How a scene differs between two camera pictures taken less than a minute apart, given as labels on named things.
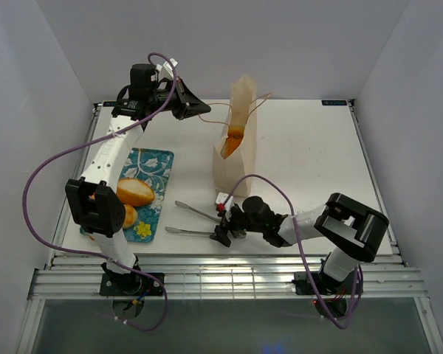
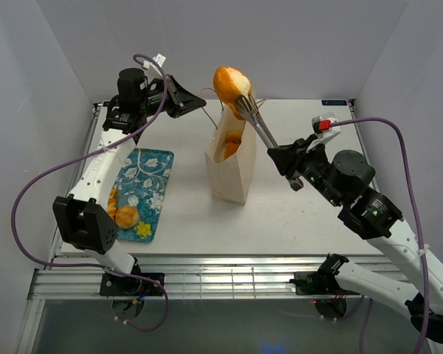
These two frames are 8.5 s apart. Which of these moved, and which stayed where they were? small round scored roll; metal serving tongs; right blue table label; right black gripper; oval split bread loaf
Moved: right black gripper; metal serving tongs; oval split bread loaf
Stayed: right blue table label; small round scored roll
